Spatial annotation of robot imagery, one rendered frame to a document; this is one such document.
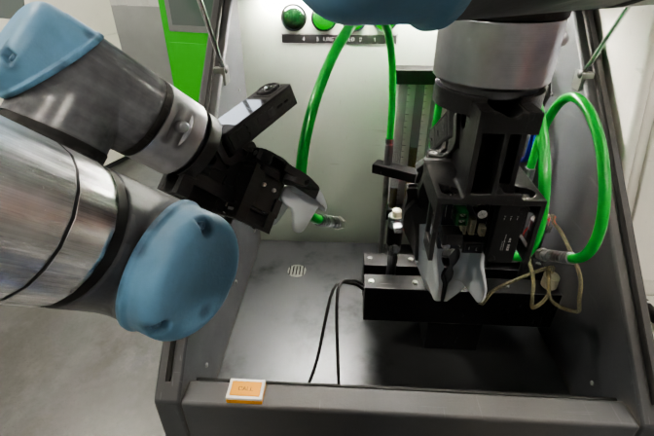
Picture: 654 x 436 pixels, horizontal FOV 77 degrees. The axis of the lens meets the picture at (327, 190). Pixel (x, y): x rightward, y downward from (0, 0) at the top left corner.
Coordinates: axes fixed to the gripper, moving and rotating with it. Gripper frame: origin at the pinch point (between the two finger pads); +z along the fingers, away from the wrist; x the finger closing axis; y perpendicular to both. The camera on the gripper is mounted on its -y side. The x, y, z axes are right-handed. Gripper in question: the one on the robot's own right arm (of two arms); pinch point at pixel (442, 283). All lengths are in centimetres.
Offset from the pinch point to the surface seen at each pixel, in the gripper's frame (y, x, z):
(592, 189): -29.5, 30.4, 5.4
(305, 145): -14.7, -14.5, -7.7
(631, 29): -40, 34, -17
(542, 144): -18.2, 14.9, -7.0
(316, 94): -18.0, -13.3, -12.9
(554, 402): -5.9, 20.2, 26.3
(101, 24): -274, -186, 16
